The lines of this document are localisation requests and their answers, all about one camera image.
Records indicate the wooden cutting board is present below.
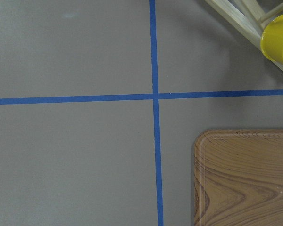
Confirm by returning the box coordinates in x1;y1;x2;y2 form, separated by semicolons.
194;129;283;226

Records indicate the wooden dish rack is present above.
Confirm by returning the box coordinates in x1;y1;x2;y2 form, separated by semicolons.
206;0;283;72

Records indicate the yellow cup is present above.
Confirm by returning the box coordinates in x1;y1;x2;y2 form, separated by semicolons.
260;14;283;65

